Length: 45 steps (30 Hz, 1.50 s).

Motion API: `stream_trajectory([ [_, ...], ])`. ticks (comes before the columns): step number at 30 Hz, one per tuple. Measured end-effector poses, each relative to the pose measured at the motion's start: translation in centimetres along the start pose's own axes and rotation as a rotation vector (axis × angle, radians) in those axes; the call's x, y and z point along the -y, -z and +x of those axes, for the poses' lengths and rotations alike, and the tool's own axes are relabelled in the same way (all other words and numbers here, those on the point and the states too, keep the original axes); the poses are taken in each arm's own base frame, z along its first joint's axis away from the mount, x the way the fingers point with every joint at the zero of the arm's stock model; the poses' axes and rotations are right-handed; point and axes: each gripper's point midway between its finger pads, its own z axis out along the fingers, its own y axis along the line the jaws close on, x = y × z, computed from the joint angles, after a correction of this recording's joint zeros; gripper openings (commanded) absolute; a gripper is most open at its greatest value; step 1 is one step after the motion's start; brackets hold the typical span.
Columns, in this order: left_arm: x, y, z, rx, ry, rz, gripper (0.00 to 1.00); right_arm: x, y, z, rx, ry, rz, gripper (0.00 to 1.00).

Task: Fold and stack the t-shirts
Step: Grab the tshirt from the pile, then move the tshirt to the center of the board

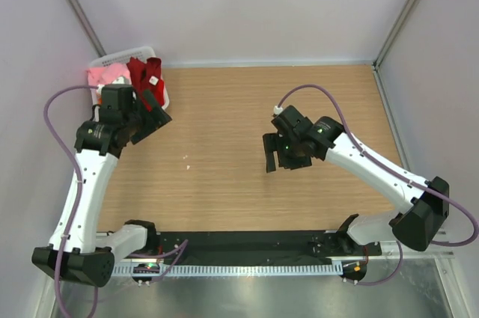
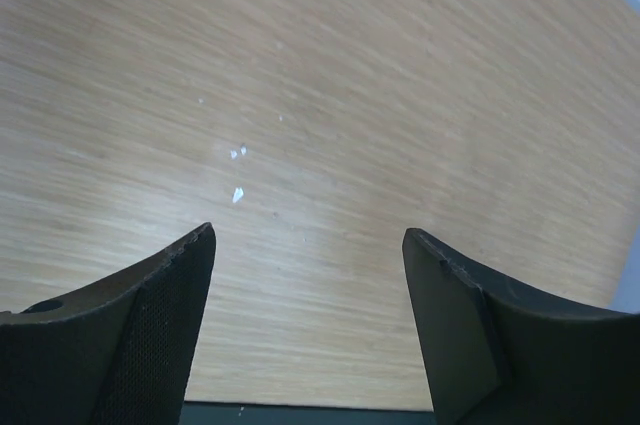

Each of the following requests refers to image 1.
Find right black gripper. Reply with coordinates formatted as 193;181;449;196
263;132;312;173

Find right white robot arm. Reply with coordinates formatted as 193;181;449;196
263;106;449;255

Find pink t shirt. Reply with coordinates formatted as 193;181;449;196
87;63;131;86

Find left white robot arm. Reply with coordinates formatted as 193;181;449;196
31;84;171;287

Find right aluminium frame post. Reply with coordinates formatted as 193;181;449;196
372;0;445;68

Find aluminium frame post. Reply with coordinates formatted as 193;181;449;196
372;0;445;68
66;0;106;57

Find left aluminium frame post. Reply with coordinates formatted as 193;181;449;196
66;0;106;57

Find dark red t shirt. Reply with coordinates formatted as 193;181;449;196
126;57;165;111

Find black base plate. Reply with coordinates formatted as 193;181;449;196
159;230;382;266

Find white slotted cable duct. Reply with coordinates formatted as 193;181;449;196
112;262;343;278

